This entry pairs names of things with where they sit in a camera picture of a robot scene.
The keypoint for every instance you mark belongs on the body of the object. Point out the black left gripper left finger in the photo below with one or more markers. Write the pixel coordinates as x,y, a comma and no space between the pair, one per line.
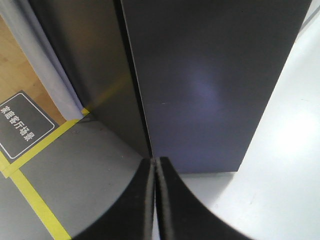
131,216

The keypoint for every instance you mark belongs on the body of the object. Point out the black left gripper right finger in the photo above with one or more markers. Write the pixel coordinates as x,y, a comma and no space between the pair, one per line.
180,214

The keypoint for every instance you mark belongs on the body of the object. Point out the open white fridge door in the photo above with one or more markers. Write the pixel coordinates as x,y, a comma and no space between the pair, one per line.
206,70

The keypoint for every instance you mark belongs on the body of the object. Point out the dark grey side-by-side fridge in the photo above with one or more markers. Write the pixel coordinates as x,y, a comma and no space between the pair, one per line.
91,42

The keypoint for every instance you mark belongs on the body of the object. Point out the dark floor sticker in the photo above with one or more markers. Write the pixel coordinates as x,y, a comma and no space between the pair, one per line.
23,124

